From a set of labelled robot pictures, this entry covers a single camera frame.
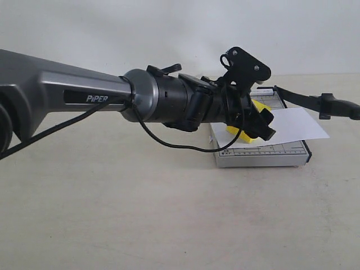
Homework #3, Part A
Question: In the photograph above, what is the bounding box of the white paper sheet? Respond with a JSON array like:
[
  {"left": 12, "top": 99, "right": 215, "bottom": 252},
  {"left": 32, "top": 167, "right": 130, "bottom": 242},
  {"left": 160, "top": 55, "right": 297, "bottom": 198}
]
[{"left": 210, "top": 106, "right": 331, "bottom": 149}]

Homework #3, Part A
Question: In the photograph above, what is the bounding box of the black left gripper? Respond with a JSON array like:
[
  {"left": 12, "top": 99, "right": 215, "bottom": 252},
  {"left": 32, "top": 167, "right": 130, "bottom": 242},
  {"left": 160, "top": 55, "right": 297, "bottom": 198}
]
[{"left": 208, "top": 76, "right": 276, "bottom": 141}]

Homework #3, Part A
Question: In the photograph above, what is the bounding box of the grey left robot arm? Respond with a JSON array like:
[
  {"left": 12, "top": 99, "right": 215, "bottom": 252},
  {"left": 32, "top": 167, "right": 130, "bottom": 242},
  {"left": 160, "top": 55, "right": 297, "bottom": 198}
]
[{"left": 1, "top": 47, "right": 275, "bottom": 158}]

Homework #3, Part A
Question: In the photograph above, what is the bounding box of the grey paper cutter base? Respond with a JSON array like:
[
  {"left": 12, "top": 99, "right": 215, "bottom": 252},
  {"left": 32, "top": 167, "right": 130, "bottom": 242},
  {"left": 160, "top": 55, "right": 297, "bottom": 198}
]
[{"left": 214, "top": 87, "right": 312, "bottom": 168}]

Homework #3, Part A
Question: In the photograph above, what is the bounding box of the yellow foam cube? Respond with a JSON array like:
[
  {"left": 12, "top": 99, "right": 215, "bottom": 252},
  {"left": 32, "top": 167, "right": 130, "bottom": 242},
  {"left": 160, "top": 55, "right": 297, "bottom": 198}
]
[{"left": 239, "top": 99, "right": 276, "bottom": 143}]

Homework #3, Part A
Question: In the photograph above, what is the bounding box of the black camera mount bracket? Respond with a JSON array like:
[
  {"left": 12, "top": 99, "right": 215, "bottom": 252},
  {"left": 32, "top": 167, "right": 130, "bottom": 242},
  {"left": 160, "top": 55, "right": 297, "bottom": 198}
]
[{"left": 220, "top": 47, "right": 272, "bottom": 84}]

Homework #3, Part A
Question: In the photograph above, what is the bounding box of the black cutter blade arm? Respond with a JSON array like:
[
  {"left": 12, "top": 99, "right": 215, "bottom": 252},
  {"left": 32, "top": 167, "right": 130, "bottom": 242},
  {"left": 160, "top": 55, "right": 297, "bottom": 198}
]
[{"left": 273, "top": 85, "right": 359, "bottom": 120}]

